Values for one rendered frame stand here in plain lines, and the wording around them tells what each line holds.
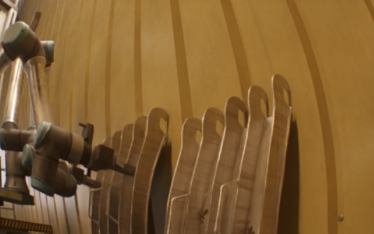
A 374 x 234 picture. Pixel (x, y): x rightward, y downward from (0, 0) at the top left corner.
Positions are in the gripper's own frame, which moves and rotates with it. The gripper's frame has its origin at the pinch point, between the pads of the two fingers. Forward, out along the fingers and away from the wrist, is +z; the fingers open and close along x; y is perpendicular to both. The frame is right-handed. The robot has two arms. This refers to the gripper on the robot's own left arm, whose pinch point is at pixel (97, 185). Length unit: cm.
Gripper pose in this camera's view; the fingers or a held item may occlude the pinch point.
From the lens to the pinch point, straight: 141.2
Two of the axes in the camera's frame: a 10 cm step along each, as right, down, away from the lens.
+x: -5.8, 3.0, 7.6
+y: 1.0, -9.0, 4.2
